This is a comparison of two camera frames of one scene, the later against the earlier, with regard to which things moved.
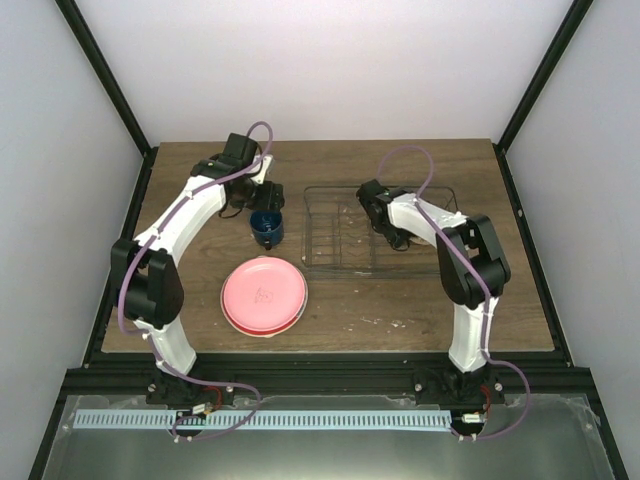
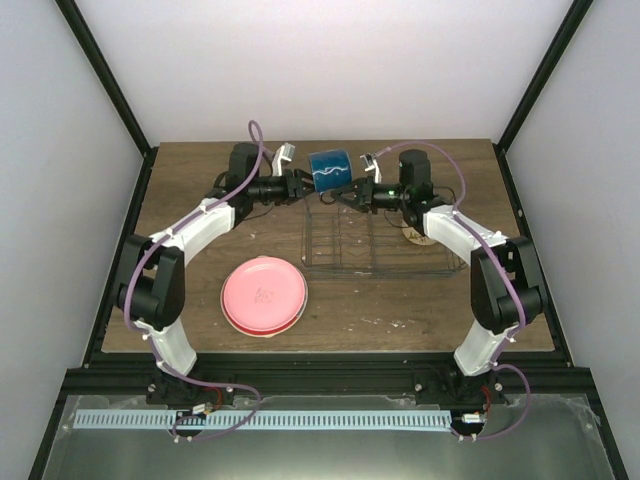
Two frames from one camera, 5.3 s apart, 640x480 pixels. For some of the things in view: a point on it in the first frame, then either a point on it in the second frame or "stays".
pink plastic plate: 264,293 stays
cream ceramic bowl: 417,240 stays
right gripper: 396,241 -> 365,190
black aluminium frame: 90,381 stays
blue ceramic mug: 267,227 -> 330,169
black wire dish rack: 338,235 stays
